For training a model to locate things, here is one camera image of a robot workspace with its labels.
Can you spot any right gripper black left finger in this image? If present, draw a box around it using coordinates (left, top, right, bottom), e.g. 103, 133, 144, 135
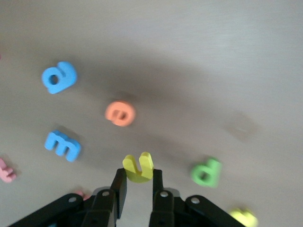
81, 168, 128, 227

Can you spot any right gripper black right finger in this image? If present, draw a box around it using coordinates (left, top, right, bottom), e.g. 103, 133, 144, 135
149, 169, 176, 227

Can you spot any yellow foam letter u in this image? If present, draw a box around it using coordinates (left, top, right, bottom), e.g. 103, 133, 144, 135
122, 152, 154, 184

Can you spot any green foam letter p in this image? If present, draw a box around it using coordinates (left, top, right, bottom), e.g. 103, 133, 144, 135
190, 157, 223, 188

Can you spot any yellow foam letter s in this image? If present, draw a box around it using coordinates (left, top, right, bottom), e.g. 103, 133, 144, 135
228, 207, 258, 227

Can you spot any pink foam letter w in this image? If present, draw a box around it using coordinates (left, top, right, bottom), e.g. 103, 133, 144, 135
74, 191, 92, 201

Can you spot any blue foam letter m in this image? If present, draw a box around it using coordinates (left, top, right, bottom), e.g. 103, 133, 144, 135
44, 130, 82, 163

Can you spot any orange foam letter e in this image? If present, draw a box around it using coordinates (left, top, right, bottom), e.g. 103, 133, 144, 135
105, 100, 137, 127

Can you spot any pink foam letter t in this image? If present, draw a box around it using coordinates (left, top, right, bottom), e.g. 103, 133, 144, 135
0, 157, 17, 184

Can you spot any blue foam letter a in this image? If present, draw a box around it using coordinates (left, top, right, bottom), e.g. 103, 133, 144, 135
42, 61, 78, 95

